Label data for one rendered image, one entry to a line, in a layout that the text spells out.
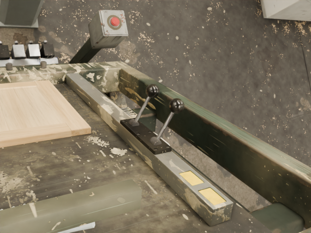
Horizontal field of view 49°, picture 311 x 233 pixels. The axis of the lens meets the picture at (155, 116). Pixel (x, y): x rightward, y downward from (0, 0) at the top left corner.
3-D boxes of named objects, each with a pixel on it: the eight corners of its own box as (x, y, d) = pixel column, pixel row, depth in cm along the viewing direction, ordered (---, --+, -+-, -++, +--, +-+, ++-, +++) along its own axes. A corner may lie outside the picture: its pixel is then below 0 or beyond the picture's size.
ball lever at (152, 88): (133, 126, 96) (157, 85, 95) (140, 132, 93) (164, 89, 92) (123, 122, 94) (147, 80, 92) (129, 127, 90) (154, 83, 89)
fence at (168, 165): (77, 82, 141) (77, 72, 140) (230, 219, 66) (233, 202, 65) (65, 83, 139) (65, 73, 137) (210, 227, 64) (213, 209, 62)
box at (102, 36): (110, 25, 167) (124, 9, 151) (114, 48, 166) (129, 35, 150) (86, 25, 161) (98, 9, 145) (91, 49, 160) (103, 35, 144)
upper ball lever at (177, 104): (155, 145, 86) (181, 99, 85) (162, 151, 83) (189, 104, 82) (144, 140, 84) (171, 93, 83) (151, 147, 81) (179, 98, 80)
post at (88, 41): (68, 72, 231) (105, 31, 165) (70, 80, 230) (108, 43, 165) (59, 72, 228) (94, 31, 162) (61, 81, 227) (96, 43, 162)
